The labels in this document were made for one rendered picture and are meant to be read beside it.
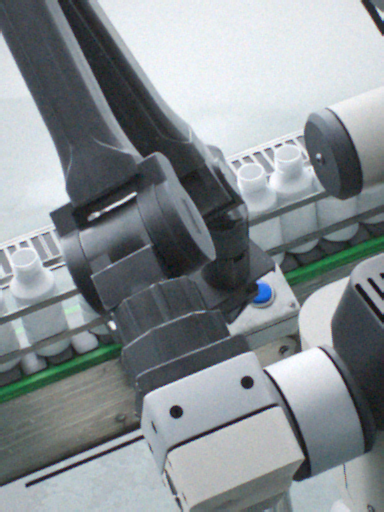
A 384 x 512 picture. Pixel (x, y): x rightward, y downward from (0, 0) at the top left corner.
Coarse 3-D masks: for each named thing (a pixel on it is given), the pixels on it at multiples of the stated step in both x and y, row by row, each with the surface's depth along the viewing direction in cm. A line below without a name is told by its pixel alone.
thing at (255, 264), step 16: (240, 256) 146; (256, 256) 151; (208, 272) 147; (224, 272) 146; (240, 272) 147; (256, 272) 150; (208, 288) 149; (224, 288) 149; (240, 288) 149; (208, 304) 147
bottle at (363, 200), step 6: (366, 192) 186; (372, 192) 186; (378, 192) 186; (360, 198) 187; (366, 198) 187; (372, 198) 186; (378, 198) 187; (360, 204) 188; (366, 204) 187; (372, 204) 187; (378, 204) 187; (360, 210) 189; (366, 210) 188; (378, 216) 189; (366, 222) 190; (372, 222) 190; (378, 222) 190
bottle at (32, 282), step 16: (16, 256) 173; (32, 256) 173; (16, 272) 171; (32, 272) 171; (48, 272) 175; (16, 288) 173; (32, 288) 172; (48, 288) 173; (16, 304) 175; (32, 320) 175; (48, 320) 176; (64, 320) 179; (32, 336) 178; (48, 336) 177; (48, 352) 180
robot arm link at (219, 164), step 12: (216, 156) 147; (216, 168) 136; (228, 168) 148; (228, 180) 137; (228, 192) 137; (240, 192) 140; (228, 204) 139; (240, 204) 139; (204, 216) 140; (216, 216) 140
